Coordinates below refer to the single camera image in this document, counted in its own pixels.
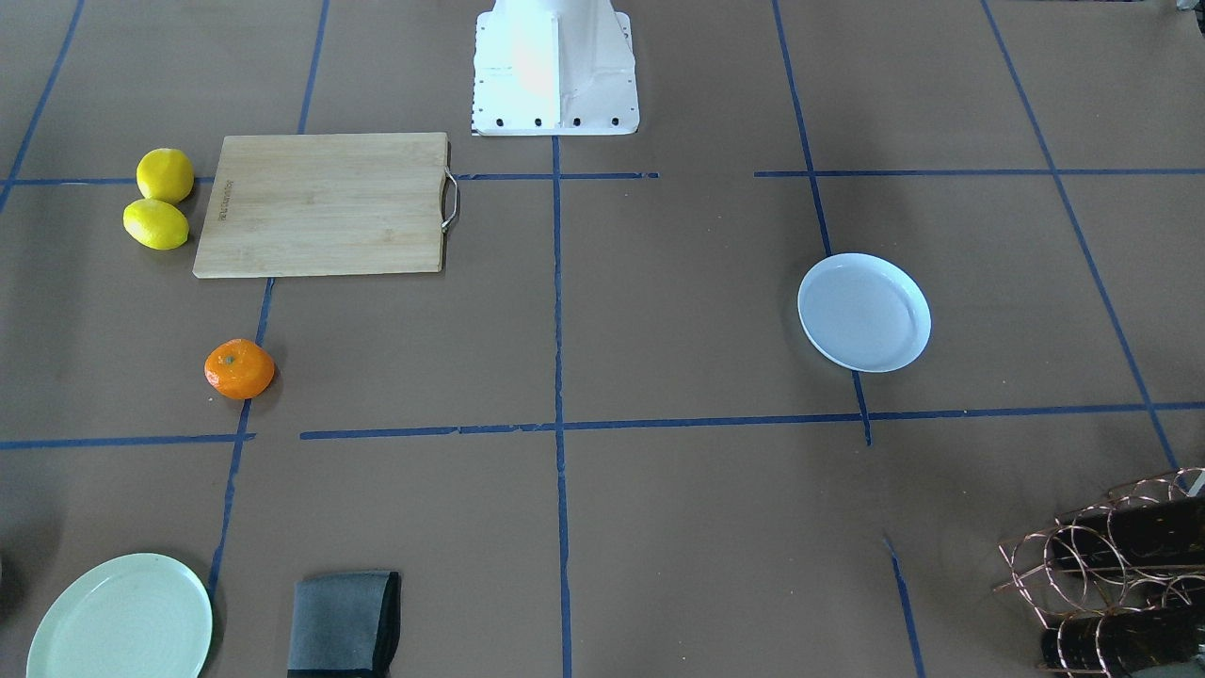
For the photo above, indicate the light blue plate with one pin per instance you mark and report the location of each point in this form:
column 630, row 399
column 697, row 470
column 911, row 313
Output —
column 864, row 313

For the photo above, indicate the light green plate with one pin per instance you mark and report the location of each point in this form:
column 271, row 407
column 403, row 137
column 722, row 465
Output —
column 141, row 615

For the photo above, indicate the wooden cutting board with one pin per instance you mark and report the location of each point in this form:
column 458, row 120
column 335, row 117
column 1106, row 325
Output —
column 328, row 205

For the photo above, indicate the orange fruit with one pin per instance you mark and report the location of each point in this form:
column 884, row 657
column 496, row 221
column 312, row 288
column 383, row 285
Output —
column 239, row 369

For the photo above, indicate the dark grey folded cloth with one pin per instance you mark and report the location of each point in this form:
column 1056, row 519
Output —
column 345, row 624

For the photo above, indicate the yellow lemon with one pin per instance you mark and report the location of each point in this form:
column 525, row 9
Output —
column 156, row 224
column 166, row 175

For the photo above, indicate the dark wine bottle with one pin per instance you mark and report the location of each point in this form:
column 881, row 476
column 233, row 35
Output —
column 1167, row 538
column 1162, row 642

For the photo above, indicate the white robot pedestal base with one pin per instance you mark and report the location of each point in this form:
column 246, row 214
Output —
column 554, row 68

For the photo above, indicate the copper wire bottle rack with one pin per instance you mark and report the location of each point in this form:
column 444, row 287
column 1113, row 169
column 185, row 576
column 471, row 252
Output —
column 1117, row 586

